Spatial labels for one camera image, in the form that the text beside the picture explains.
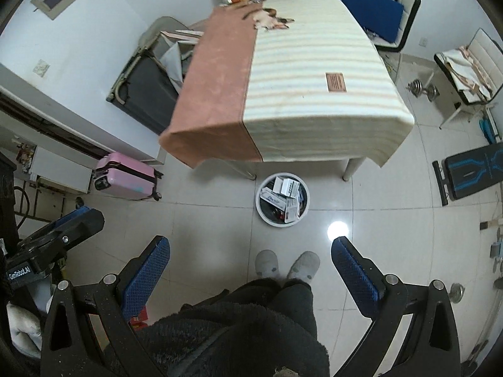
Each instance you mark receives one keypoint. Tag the white table leg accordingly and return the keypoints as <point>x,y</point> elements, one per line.
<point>243,171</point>
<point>351,169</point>

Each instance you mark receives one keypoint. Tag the white and grey carton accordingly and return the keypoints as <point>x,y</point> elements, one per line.
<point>286,186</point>

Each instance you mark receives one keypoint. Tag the blue cushion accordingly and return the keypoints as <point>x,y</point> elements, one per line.
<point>373,11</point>

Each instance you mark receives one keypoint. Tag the white round trash bin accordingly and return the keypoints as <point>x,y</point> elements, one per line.
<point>261,213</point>

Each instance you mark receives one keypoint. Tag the red printed box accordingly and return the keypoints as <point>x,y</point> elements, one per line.
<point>141,316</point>

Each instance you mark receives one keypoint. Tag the white frame chair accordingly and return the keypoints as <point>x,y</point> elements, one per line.
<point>487,43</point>

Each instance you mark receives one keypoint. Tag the white low cabinet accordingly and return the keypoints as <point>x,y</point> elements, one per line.
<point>59,169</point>

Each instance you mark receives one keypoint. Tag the pink suitcase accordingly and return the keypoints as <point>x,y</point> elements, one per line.
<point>125,176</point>

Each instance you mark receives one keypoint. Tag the beige folded cloth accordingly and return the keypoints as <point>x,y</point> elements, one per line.
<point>463,70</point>

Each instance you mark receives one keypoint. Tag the person's right grey slipper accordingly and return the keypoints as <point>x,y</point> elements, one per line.
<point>304,267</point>

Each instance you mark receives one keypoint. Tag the pile of crumpled wrappers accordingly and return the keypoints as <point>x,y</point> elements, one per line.
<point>271,19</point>

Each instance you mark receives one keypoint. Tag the white and blue carton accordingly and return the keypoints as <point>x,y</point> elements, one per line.
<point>272,197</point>

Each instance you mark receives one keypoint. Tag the person's right leg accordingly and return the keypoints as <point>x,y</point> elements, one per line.
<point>300,306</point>

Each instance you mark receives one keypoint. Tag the black open suitcase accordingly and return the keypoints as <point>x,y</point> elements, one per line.
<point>145,86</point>

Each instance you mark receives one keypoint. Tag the person in dark clothes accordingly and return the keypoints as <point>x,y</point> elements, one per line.
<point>235,341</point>

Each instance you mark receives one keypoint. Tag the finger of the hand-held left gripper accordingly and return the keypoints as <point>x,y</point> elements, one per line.
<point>72,215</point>
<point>86,226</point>

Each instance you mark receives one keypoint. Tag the chrome dumbbell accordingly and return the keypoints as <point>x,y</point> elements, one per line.
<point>422,89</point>

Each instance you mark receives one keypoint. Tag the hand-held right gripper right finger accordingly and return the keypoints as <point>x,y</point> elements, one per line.
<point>353,279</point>

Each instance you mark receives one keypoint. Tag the small grey box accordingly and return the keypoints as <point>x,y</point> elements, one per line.
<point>496,250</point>

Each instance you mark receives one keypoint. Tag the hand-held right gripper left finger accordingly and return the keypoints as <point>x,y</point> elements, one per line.
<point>149,275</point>

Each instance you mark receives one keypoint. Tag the chrome weight plate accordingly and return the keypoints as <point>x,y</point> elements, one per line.
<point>456,292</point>

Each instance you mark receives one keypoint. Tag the person's grey slipper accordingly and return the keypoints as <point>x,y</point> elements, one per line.
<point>304,267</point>
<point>267,263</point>

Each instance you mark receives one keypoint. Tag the person's left grey slipper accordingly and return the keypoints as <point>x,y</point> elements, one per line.
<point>267,263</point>

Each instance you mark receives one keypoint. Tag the white cloth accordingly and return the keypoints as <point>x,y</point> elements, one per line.
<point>23,326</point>

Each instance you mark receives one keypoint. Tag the white printed carton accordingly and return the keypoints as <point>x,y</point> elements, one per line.
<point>292,209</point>

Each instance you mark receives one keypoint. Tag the black and blue weight bench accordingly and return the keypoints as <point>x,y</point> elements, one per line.
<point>467,172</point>

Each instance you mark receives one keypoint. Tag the small wall sticker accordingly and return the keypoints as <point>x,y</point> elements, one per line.
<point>40,68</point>

